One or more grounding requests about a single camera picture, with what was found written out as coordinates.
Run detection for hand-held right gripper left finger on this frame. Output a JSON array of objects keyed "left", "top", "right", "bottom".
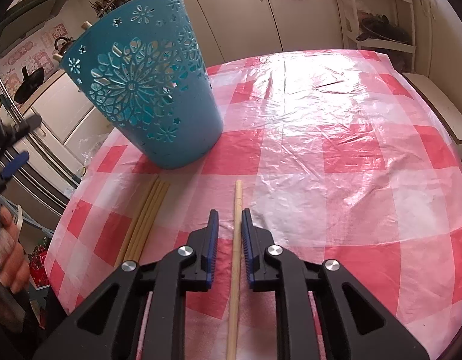
[{"left": 31, "top": 211, "right": 220, "bottom": 360}]

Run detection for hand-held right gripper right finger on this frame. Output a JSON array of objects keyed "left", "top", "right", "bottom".
[{"left": 241, "top": 209, "right": 430, "bottom": 360}]

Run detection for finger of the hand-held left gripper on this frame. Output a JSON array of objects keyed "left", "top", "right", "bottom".
[
  {"left": 10, "top": 115, "right": 42, "bottom": 137},
  {"left": 1, "top": 151, "right": 31, "bottom": 179}
]

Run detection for bundle of wooden chopsticks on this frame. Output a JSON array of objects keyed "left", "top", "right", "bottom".
[{"left": 116, "top": 177, "right": 171, "bottom": 267}]

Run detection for blue perforated plastic basket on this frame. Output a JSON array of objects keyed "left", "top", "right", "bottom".
[{"left": 58, "top": 0, "right": 225, "bottom": 170}]

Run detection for person's left hand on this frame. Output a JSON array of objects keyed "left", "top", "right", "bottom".
[{"left": 0, "top": 207, "right": 31, "bottom": 294}]

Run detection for black wok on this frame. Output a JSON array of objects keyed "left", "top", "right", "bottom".
[{"left": 13, "top": 65, "right": 46, "bottom": 104}]

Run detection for steel kettle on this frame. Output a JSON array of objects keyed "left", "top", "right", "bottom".
[{"left": 53, "top": 35, "right": 72, "bottom": 55}]

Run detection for red floral cloth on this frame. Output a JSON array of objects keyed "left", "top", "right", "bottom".
[{"left": 28, "top": 236, "right": 52, "bottom": 289}]

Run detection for range hood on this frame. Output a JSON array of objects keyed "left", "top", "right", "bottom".
[{"left": 0, "top": 0, "right": 82, "bottom": 59}]

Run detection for red white checked tablecloth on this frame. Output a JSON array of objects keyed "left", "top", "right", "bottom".
[{"left": 43, "top": 49, "right": 462, "bottom": 360}]

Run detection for white lower kitchen cabinets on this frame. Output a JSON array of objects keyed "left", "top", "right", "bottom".
[{"left": 17, "top": 0, "right": 344, "bottom": 147}]

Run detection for small white wooden stool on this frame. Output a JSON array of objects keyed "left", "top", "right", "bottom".
[{"left": 401, "top": 71, "right": 462, "bottom": 147}]

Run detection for white storage rack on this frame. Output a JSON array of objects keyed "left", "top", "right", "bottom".
[{"left": 330, "top": 0, "right": 417, "bottom": 74}]

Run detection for dark wok in rack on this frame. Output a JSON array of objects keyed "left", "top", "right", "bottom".
[{"left": 356, "top": 15, "right": 411, "bottom": 44}]

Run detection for white drawer cabinet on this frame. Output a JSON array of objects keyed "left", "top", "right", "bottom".
[{"left": 411, "top": 0, "right": 462, "bottom": 83}]

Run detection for silver sliding door frame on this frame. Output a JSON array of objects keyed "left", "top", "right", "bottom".
[{"left": 0, "top": 60, "right": 82, "bottom": 211}]

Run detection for pink wall stickers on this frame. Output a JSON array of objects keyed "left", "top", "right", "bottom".
[{"left": 2, "top": 22, "right": 68, "bottom": 83}]

